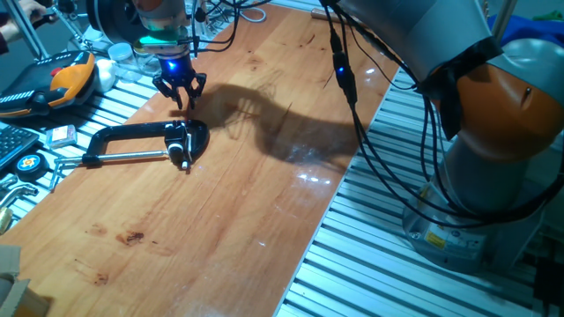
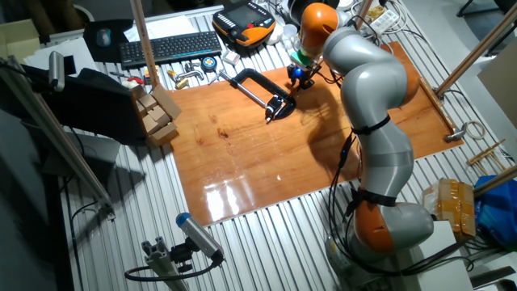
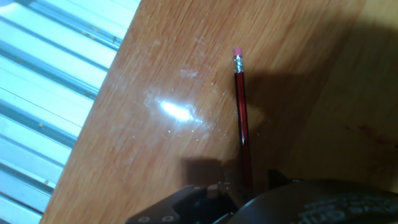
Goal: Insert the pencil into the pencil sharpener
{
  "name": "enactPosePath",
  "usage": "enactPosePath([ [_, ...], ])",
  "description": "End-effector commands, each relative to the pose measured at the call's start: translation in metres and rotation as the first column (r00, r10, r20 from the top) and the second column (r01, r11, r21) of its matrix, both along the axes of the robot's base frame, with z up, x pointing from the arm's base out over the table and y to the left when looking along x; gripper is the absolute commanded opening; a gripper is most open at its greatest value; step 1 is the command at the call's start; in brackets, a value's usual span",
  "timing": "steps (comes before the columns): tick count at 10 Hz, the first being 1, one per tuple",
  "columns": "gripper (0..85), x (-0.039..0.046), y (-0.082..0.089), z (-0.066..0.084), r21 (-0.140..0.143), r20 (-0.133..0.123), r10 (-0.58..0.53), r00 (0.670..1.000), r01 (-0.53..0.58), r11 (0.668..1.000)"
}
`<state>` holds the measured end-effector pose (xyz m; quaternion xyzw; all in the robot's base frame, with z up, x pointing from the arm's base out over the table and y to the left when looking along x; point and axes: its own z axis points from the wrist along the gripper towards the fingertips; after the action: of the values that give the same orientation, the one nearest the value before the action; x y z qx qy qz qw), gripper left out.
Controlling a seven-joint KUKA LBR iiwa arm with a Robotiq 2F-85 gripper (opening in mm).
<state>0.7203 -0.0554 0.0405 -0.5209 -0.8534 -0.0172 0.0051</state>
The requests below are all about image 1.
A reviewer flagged black C-clamp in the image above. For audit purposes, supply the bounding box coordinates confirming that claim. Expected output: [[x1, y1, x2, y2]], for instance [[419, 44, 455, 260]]
[[48, 118, 212, 193]]

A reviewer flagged small cardboard block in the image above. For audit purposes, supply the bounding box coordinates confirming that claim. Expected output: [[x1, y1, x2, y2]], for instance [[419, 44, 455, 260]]
[[0, 276, 52, 317]]

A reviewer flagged grey metal bar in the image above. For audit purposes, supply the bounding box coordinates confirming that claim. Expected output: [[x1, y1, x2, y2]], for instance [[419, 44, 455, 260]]
[[6, 0, 49, 61]]

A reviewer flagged person hand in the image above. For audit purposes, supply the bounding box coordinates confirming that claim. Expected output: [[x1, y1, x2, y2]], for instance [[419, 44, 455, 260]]
[[17, 0, 48, 26]]

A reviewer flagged black filament spool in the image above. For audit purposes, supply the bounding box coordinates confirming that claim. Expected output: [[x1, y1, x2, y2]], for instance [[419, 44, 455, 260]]
[[85, 0, 146, 44]]

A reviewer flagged brass fitting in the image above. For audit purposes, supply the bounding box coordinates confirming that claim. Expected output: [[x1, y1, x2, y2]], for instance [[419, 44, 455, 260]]
[[0, 206, 14, 235]]

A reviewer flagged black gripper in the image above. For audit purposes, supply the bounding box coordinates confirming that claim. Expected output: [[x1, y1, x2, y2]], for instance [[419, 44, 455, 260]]
[[152, 52, 208, 111]]

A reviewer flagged glass jar with white lid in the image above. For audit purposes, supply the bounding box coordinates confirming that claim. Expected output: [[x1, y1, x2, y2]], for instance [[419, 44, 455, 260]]
[[108, 42, 142, 83]]

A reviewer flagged chrome pipe fitting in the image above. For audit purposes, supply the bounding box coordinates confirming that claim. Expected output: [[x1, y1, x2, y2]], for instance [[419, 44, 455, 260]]
[[0, 183, 40, 210]]

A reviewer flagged white cable loop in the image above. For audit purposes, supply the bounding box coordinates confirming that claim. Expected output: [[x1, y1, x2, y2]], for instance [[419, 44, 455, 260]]
[[237, 4, 268, 24]]

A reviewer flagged white rounded plastic object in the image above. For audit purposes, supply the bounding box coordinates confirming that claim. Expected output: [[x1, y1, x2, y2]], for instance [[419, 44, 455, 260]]
[[94, 58, 118, 93]]

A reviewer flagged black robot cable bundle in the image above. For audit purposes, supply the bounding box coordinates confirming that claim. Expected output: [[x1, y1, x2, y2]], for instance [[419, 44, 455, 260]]
[[189, 0, 564, 228]]

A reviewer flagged black round tape measure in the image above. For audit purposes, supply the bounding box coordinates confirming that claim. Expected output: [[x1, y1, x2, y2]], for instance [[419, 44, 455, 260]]
[[15, 152, 49, 181]]

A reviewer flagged orange wooden board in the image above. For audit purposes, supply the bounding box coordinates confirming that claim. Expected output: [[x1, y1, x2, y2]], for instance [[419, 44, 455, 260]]
[[0, 0, 409, 317]]

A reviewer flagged orange and black teach pendant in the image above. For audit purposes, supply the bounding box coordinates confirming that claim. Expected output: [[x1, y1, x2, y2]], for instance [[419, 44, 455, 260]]
[[0, 49, 97, 119]]

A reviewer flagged small printed card box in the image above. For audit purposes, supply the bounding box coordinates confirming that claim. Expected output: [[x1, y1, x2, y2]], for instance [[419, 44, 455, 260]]
[[45, 124, 78, 150]]

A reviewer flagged black keyboard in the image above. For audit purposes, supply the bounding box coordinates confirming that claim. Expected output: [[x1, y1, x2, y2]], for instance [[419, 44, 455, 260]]
[[0, 124, 40, 172]]

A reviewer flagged black pencil sharpener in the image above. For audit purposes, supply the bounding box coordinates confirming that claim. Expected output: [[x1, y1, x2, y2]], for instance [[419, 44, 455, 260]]
[[165, 122, 194, 171]]

